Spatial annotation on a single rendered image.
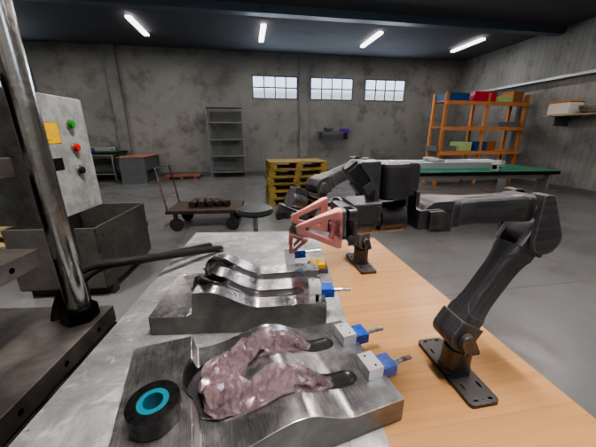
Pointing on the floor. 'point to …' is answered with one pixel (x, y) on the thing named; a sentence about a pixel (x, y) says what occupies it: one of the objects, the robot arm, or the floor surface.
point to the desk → (138, 168)
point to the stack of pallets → (279, 181)
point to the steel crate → (100, 223)
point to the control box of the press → (82, 167)
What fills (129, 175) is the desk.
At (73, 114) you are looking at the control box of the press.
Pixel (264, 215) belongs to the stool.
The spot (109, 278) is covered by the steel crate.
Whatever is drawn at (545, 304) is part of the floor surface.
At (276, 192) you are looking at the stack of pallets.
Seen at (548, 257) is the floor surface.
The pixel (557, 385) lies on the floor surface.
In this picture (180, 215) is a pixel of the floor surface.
